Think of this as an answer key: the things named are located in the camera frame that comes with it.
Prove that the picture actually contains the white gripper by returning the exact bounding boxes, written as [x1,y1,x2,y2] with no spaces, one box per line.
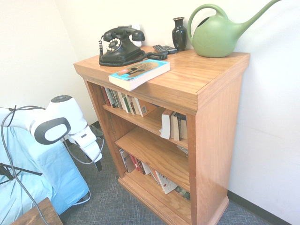
[74,131,103,173]

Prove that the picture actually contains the turquoise paperback book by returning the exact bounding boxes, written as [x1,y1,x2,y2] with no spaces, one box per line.
[108,59,171,92]

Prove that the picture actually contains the grey white thin book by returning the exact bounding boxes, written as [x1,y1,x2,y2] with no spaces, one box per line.
[119,148,136,174]

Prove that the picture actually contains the red thin book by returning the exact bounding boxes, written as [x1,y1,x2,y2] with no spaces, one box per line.
[129,154,143,173]

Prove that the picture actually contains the light blue covered furniture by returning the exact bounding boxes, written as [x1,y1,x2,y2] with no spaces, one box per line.
[0,126,91,225]

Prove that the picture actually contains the orange thin book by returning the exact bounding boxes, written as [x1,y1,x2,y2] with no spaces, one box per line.
[149,166,161,186]

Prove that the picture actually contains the green and white book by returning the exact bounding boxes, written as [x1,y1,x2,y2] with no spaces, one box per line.
[121,93,132,113]

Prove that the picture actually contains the dark striped spine book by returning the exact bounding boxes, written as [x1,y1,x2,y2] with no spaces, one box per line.
[110,89,119,109]

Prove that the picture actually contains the cream paperback book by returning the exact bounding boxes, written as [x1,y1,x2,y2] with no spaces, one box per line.
[133,97,144,117]
[170,111,181,142]
[116,90,126,110]
[127,95,138,115]

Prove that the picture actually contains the red spine paperback book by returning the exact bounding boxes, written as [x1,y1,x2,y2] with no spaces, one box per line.
[104,87,113,106]

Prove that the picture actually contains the white book with red marks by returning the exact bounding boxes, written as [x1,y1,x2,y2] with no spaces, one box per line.
[154,170,178,195]

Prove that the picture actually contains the orange book with barcode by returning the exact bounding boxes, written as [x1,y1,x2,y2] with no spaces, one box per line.
[138,99,158,117]

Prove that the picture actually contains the dark wooden table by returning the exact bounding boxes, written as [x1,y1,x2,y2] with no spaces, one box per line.
[10,196,64,225]

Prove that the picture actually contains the black tripod stand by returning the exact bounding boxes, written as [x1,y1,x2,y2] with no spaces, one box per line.
[0,163,43,186]

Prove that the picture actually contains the thick white paperback book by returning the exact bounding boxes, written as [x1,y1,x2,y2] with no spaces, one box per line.
[159,109,174,140]

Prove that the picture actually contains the loose photo papers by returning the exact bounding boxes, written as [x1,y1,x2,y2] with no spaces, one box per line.
[176,145,189,157]

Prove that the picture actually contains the camouflage cover book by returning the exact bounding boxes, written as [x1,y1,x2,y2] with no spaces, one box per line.
[173,185,191,202]

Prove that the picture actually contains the dark blue spine book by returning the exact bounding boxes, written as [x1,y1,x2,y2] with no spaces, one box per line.
[177,112,188,141]

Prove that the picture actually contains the black rotary telephone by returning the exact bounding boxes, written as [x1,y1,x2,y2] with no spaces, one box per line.
[98,27,168,67]

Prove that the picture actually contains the wooden bookshelf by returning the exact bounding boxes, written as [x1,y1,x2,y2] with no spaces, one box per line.
[73,45,251,225]

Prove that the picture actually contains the white square alarm clock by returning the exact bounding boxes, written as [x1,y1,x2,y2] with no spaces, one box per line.
[117,23,143,47]

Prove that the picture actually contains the black remote control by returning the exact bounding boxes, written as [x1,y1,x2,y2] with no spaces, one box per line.
[164,45,178,55]
[152,44,169,56]

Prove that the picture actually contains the black ceramic vase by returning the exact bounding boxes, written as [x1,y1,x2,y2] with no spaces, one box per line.
[172,16,188,52]

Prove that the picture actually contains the green plastic watering can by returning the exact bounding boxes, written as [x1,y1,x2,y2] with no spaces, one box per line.
[187,0,283,58]

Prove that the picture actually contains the white floor cord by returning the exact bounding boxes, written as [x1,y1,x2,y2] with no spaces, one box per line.
[70,189,91,207]

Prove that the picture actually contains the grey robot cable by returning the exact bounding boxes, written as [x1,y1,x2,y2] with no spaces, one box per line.
[0,105,105,225]

